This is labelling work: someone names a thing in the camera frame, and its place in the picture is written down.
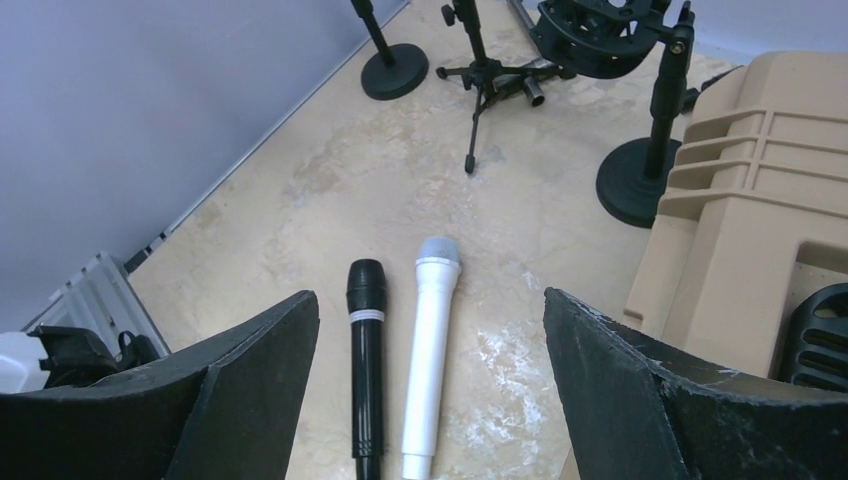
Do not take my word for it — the black round base shock-mount stand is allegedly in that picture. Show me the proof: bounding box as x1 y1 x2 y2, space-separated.
531 0 696 228

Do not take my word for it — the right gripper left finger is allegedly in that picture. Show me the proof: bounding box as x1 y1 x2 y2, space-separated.
1 290 320 479

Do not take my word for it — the black tripod microphone stand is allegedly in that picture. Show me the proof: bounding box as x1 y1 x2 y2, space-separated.
436 0 577 175

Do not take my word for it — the white microphone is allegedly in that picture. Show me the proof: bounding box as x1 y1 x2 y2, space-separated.
401 237 461 479

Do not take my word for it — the black microphone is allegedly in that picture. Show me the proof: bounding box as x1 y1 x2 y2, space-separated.
346 259 387 479

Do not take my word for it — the grey metal tube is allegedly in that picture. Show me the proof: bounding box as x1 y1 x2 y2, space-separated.
506 0 557 107

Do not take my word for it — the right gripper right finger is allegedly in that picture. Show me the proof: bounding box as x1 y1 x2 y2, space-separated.
543 287 847 479

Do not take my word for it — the tan hard plastic case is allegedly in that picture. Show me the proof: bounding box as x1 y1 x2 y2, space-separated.
615 51 847 397

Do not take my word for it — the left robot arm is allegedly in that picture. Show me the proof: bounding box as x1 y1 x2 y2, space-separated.
1 326 162 394

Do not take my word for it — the black clip microphone stand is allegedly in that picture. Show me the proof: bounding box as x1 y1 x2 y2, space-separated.
351 0 429 101

